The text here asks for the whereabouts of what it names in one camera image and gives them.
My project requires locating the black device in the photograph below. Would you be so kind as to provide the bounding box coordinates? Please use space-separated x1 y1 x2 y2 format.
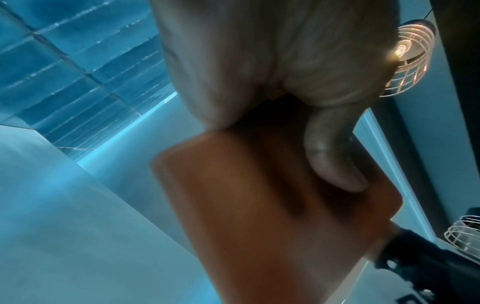
373 227 480 304

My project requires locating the dark wooden beam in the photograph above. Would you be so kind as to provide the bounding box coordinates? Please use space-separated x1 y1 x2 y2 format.
371 0 480 236

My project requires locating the wire cage pendant lamp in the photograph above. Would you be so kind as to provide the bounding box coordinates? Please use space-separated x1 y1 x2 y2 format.
444 214 480 255
378 18 437 98

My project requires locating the person's left hand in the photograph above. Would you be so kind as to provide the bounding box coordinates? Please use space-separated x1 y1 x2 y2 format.
149 0 400 192

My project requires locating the brown wooden cutting board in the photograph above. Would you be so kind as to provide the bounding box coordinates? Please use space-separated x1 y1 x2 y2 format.
150 92 404 304

